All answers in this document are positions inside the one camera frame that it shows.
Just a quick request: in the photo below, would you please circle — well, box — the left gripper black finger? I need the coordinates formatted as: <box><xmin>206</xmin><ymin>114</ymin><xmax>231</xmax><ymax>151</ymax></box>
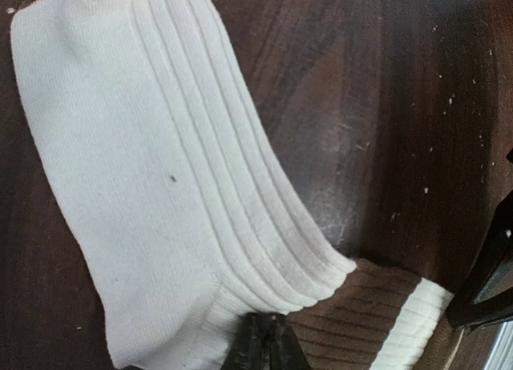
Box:
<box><xmin>228</xmin><ymin>312</ymin><xmax>310</xmax><ymax>370</ymax></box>

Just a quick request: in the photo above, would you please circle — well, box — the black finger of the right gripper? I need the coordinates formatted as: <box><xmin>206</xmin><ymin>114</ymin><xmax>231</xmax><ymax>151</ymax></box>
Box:
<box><xmin>446</xmin><ymin>194</ymin><xmax>512</xmax><ymax>328</ymax></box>

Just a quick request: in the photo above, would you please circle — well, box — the cream sock brown trim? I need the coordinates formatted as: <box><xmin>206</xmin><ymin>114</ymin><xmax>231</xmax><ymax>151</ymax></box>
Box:
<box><xmin>10</xmin><ymin>0</ymin><xmax>452</xmax><ymax>369</ymax></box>

